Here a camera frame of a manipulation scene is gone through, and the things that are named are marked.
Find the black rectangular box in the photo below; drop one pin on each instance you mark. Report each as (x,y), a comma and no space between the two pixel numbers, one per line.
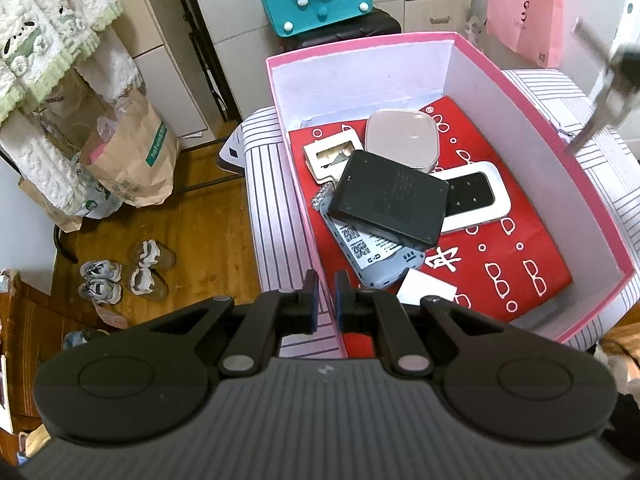
(390,200)

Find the grey device white label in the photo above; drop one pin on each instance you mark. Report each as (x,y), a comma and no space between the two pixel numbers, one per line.
(370,260)

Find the black suitcase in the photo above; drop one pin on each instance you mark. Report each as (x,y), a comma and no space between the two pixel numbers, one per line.
(350,30)

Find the white green fleece robe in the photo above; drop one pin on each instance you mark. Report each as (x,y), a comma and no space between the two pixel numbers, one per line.
(45,35)

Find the grey wardrobe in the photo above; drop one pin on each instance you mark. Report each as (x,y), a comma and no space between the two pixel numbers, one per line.
(240,20)

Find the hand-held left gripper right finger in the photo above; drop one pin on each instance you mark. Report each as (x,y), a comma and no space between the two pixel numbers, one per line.
(341,305)

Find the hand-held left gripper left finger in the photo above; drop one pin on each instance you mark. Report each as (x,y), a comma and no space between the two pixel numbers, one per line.
(311,305)

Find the white card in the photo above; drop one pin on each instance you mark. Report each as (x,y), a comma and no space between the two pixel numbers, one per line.
(427,287)

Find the white device black screen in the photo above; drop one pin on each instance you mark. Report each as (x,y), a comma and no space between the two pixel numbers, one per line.
(475,197)

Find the white green plastic bag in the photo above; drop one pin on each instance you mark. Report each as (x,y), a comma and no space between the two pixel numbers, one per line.
(100,200)

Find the bin with plastic bag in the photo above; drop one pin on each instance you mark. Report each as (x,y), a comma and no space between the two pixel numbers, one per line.
(80,337)

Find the grey sneaker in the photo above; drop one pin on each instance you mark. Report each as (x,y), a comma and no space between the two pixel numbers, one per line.
(102,270)
(100,292)

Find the white square plastic frame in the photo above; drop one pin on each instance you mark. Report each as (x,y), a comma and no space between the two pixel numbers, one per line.
(312,160)

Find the beige rounded case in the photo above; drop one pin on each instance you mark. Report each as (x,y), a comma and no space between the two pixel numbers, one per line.
(400,140)

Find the crumpled white plastic bag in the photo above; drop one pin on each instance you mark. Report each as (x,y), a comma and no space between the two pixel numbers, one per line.
(475,27)

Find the red printed paper bag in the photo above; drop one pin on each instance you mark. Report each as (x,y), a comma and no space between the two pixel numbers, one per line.
(510,255)

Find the plain brown paper bag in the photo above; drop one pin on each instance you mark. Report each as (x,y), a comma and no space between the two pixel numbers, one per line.
(50,210)

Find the pink cardboard box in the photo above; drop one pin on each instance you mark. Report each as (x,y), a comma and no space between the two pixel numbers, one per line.
(525,170)

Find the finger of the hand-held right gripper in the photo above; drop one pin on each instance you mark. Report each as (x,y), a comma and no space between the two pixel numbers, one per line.
(627,62)

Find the striped tablecloth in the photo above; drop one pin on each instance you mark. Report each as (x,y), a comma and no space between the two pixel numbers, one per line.
(280,230)

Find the brown paper bag green label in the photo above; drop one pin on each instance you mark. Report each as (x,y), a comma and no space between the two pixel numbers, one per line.
(135,160)

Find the pink tote bag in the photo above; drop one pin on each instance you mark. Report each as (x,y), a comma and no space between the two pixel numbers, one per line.
(525,20)

